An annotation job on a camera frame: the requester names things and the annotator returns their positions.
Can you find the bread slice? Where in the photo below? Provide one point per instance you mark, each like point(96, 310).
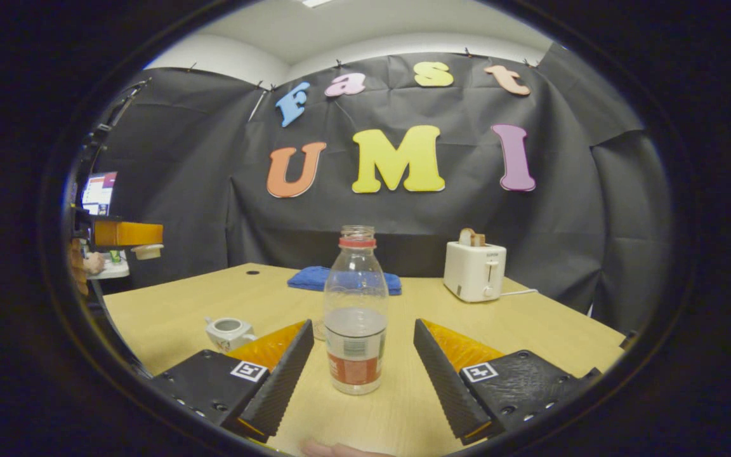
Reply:
point(470, 237)

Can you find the white toaster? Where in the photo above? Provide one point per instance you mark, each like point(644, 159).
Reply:
point(473, 273)

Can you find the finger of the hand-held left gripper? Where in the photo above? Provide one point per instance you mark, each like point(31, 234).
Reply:
point(127, 233)

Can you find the black backdrop cloth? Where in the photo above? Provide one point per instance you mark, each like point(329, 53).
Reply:
point(200, 158)

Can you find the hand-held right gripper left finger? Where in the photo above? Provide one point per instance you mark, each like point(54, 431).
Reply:
point(280, 381)

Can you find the white teacup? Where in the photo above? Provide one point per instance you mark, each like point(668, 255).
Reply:
point(229, 336)

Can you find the clear plastic water bottle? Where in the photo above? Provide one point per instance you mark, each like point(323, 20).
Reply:
point(356, 330)

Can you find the computer monitor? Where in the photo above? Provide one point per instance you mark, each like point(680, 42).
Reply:
point(100, 193)

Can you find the ceiling light panel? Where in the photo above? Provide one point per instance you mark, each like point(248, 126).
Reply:
point(316, 2)

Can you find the blue towel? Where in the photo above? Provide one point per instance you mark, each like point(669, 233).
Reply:
point(307, 279)

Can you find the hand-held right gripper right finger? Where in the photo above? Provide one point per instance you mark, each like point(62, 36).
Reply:
point(445, 381)

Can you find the white side table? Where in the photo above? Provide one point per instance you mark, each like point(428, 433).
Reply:
point(111, 271)

